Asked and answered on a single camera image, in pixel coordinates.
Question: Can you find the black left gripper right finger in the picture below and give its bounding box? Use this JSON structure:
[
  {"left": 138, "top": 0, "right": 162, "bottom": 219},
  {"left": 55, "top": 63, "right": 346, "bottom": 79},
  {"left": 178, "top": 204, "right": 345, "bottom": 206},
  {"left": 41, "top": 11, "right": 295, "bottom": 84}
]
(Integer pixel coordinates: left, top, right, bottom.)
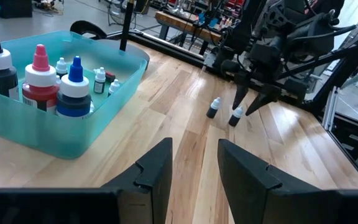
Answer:
[{"left": 218, "top": 139, "right": 358, "bottom": 224}]

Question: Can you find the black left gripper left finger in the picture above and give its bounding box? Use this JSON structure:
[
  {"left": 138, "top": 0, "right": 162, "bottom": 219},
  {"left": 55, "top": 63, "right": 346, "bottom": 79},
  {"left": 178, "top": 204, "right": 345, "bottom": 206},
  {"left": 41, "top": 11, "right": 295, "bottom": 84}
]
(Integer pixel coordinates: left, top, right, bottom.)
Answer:
[{"left": 0, "top": 138, "right": 173, "bottom": 224}]

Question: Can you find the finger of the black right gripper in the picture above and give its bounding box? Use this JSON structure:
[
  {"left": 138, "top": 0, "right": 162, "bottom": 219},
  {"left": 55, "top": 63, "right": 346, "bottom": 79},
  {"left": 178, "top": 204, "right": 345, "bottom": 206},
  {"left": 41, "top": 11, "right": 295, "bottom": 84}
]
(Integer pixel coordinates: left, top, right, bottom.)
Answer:
[
  {"left": 245, "top": 77, "right": 307, "bottom": 117},
  {"left": 221, "top": 58, "right": 252, "bottom": 111}
]

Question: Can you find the small purple food colouring bottle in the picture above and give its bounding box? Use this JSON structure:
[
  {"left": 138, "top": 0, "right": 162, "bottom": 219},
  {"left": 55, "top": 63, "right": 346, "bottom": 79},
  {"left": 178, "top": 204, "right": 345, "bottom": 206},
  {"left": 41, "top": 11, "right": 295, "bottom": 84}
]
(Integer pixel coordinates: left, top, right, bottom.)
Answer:
[{"left": 108, "top": 78, "right": 121, "bottom": 97}]

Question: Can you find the small dark food colouring bottle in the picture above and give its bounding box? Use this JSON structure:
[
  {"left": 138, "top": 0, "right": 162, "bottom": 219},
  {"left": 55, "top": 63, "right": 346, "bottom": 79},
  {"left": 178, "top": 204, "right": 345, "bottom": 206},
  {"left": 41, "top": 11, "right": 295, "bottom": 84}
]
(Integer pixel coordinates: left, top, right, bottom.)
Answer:
[
  {"left": 55, "top": 57, "right": 68, "bottom": 78},
  {"left": 93, "top": 67, "right": 107, "bottom": 95},
  {"left": 227, "top": 106, "right": 244, "bottom": 128}
]

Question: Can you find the large blue food colouring bottle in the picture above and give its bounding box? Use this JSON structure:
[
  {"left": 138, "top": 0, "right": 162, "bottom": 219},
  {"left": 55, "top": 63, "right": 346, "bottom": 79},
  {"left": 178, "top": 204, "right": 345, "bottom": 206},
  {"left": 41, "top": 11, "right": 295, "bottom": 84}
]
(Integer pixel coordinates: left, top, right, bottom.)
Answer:
[{"left": 56, "top": 55, "right": 92, "bottom": 118}]

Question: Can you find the large pink food colouring bottle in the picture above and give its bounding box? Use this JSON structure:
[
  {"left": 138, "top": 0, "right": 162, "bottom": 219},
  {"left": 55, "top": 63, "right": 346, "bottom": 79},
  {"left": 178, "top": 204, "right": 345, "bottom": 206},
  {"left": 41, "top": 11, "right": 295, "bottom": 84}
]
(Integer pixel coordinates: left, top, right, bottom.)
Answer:
[{"left": 22, "top": 44, "right": 60, "bottom": 113}]

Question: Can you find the small green food colouring bottle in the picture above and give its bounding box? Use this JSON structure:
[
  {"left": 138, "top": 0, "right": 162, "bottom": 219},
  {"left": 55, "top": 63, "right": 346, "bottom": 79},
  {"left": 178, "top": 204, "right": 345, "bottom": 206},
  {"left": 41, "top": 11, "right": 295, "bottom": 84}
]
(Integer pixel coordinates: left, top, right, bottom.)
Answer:
[{"left": 206, "top": 96, "right": 222, "bottom": 119}]

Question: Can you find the wooden workbench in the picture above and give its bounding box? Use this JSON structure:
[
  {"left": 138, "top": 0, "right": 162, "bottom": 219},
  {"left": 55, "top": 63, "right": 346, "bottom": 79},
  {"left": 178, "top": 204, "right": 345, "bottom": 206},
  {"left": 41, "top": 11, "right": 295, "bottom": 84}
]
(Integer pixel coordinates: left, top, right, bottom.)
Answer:
[{"left": 154, "top": 11, "right": 223, "bottom": 55}]

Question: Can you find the teal translucent plastic bin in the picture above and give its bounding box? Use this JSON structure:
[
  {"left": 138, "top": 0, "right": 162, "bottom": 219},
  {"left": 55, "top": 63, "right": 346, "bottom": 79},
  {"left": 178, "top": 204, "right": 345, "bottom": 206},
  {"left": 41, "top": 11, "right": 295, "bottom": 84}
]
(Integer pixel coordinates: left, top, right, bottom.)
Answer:
[{"left": 0, "top": 30, "right": 148, "bottom": 160}]

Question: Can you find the black computer tower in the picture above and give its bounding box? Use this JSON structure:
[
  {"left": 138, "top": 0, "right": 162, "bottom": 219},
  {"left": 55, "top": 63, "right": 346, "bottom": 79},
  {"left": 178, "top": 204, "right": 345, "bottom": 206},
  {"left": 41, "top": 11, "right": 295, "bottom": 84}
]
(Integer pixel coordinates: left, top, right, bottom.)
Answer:
[{"left": 0, "top": 0, "right": 33, "bottom": 19}]

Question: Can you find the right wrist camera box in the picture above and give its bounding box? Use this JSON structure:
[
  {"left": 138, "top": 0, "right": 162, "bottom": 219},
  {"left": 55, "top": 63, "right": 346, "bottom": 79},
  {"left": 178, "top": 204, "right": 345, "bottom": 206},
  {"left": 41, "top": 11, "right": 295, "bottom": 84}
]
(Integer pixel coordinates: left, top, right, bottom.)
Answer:
[{"left": 287, "top": 14, "right": 337, "bottom": 57}]

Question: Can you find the silver metal bracket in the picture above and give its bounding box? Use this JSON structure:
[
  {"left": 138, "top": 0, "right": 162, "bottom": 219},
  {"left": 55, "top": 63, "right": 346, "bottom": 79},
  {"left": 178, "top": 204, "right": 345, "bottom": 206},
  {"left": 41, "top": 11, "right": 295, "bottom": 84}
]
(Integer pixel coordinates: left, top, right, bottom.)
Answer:
[{"left": 321, "top": 86, "right": 339, "bottom": 131}]

